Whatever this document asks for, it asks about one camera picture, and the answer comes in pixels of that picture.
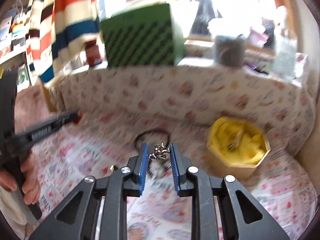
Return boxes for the clear container with dark contents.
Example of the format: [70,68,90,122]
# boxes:
[208,17,251,68]

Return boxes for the striped hanging towel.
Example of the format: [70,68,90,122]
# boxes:
[25,0,100,83]

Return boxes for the person's left hand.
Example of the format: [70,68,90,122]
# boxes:
[0,151,41,205]

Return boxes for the hexagonal cardboard jewelry box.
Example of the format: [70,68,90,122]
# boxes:
[206,116,271,179]

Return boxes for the brown medicine bottle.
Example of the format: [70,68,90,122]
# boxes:
[85,40,103,67]

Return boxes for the baby bear patterned cloth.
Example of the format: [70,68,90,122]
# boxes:
[49,58,316,154]

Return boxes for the silver charm jewelry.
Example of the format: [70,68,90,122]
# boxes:
[148,144,171,180]

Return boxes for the yellow cloth in box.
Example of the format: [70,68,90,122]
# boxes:
[207,116,267,166]

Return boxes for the clear spray bottle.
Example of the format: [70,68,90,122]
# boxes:
[272,5,297,81]

